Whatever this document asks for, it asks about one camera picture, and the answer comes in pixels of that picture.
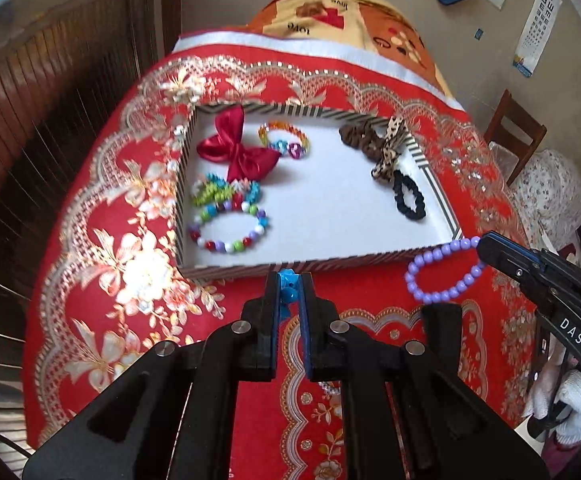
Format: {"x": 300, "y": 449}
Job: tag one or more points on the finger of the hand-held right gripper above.
{"x": 545, "y": 259}
{"x": 515, "y": 270}

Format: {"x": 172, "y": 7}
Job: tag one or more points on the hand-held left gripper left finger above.
{"x": 270, "y": 320}

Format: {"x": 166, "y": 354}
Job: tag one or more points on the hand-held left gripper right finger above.
{"x": 306, "y": 320}

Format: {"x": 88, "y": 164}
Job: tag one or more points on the striped shallow cardboard box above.
{"x": 330, "y": 200}

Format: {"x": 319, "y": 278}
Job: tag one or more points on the black scrunchie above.
{"x": 398, "y": 191}

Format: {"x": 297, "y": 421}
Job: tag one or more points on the red satin bow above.
{"x": 240, "y": 155}

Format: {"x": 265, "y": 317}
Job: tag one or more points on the leopard print bow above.
{"x": 388, "y": 160}

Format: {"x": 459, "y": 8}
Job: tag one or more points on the brown scrunchie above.
{"x": 355, "y": 135}

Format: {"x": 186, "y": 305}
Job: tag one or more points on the floral fabric cover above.
{"x": 550, "y": 185}

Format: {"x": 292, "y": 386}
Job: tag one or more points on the wooden chair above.
{"x": 510, "y": 120}

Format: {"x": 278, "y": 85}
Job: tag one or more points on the red floral tablecloth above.
{"x": 95, "y": 170}

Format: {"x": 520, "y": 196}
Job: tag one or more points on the eye chart poster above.
{"x": 540, "y": 25}

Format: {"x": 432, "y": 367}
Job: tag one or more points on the white cloth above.
{"x": 270, "y": 42}

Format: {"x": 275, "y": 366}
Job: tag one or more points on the orange printed blanket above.
{"x": 370, "y": 15}

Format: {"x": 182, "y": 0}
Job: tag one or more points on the wooden slatted door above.
{"x": 30, "y": 85}

